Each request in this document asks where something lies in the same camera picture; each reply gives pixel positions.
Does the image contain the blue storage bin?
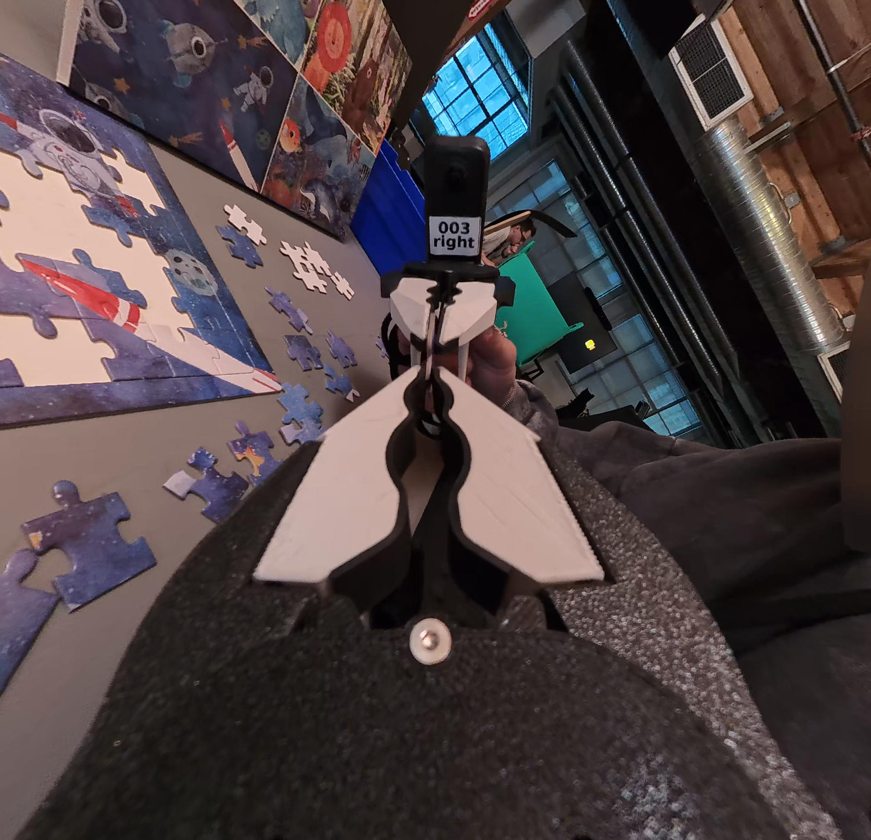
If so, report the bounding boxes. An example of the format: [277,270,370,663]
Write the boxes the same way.
[350,139,426,290]

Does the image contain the white vent grille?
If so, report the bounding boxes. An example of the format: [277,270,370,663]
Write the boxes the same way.
[670,16,753,129]
[817,343,851,405]

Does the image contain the illustrated puzzle box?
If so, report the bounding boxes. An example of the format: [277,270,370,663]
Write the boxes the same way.
[56,0,412,242]

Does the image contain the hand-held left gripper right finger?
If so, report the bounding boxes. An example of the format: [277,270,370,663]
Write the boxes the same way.
[434,365,606,585]

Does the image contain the dark partition panel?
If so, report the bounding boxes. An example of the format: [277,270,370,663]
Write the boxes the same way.
[367,0,491,133]

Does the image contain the person's right forearm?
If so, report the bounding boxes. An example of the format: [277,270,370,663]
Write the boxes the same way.
[507,377,845,582]

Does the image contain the black ceiling pipes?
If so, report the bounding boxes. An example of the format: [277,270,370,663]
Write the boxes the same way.
[551,44,756,446]

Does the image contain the space jigsaw puzzle tray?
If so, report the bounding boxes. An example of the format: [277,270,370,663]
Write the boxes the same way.
[0,54,283,427]

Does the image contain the silver ventilation duct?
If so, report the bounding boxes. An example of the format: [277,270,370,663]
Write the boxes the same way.
[694,118,851,439]

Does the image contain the blue puzzle pieces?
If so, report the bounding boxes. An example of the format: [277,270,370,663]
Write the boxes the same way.
[0,224,382,694]

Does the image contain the assembled space puzzle pieces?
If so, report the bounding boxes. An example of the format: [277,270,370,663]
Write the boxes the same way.
[0,57,280,422]

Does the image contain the teal green table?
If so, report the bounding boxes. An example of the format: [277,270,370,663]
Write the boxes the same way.
[497,241,586,368]

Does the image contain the grey desk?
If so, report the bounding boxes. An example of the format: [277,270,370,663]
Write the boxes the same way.
[0,0,409,718]

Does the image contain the person's right hand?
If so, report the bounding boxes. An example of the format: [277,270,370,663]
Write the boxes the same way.
[468,324,519,396]

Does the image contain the black monitor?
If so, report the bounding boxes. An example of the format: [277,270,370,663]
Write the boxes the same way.
[558,289,617,371]

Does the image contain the window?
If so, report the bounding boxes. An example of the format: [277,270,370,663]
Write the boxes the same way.
[422,26,532,160]
[490,159,709,439]

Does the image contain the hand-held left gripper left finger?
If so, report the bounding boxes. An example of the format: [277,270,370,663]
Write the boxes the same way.
[252,365,431,594]

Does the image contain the scattered white puzzle pieces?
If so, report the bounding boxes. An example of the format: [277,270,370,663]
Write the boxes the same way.
[225,203,355,301]

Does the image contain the blue starry jigsaw piece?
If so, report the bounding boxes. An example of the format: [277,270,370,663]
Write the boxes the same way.
[423,309,440,411]

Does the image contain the thin metal pipe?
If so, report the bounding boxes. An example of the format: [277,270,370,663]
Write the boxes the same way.
[783,0,871,147]

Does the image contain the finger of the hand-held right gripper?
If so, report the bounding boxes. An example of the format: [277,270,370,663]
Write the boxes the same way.
[388,282,438,383]
[437,282,498,383]

